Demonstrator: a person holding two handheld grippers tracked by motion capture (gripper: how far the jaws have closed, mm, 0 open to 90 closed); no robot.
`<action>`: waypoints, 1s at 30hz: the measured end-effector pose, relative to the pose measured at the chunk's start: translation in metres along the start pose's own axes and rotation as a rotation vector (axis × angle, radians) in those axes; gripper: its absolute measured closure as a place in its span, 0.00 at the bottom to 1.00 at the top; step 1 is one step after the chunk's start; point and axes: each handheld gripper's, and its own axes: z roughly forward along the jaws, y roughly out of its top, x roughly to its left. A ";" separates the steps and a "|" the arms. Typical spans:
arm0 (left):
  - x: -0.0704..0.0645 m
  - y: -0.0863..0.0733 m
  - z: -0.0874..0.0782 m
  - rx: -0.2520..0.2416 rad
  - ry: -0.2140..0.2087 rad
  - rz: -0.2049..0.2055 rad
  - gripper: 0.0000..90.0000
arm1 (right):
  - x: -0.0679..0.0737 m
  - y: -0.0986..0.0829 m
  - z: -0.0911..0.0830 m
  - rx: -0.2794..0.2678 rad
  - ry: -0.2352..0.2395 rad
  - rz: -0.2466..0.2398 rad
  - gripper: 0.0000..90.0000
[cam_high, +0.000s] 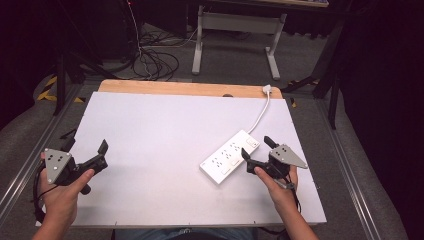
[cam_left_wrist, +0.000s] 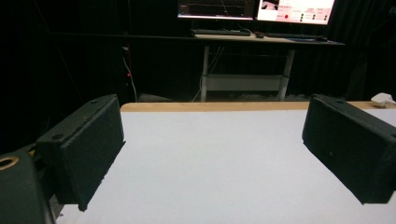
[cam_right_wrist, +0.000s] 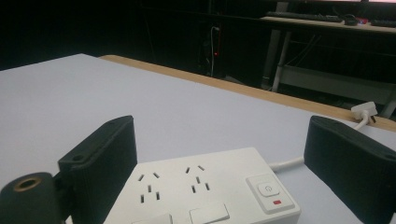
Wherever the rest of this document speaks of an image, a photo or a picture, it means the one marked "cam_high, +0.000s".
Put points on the black metal stand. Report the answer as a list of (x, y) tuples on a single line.
[(61, 73), (328, 66)]

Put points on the person's left hand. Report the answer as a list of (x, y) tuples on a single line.
[(61, 200)]

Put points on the person's right hand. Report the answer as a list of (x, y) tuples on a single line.
[(283, 196)]

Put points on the wooden table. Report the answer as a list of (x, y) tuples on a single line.
[(173, 88)]

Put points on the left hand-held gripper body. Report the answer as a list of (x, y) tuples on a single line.
[(56, 165)]

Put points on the white desk frame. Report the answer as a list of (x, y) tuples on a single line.
[(238, 21)]

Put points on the white plug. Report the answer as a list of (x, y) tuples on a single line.
[(267, 88)]

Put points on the white board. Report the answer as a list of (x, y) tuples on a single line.
[(160, 160)]

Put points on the aluminium rail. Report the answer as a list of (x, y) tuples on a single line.
[(31, 160), (350, 173)]

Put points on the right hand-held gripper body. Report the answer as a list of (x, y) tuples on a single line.
[(278, 163)]

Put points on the white power strip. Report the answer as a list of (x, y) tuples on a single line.
[(230, 156)]

